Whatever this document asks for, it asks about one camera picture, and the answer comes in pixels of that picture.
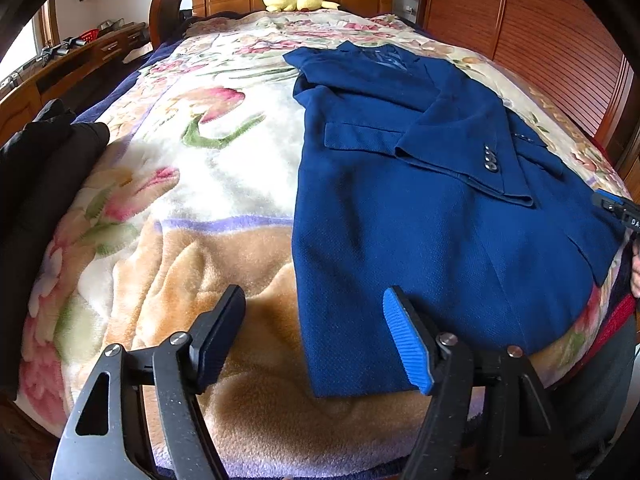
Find wooden desk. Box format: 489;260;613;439
0;22;151;133

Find pile of black clothes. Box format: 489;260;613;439
0;99;111;401

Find window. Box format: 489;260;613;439
0;0;60;83

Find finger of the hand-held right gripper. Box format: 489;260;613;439
591;189;632;222

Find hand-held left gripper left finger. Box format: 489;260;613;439
50;285;247;480

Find blue blazer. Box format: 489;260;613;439
282;41;628;398

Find wooden louvred wardrobe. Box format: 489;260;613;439
417;0;640;161

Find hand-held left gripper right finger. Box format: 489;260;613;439
382;286;571;480

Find floral fleece blanket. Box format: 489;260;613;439
20;10;636;478

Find person's grey trousers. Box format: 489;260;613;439
570;305;637;478

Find wooden chair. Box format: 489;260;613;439
149;0;186;51

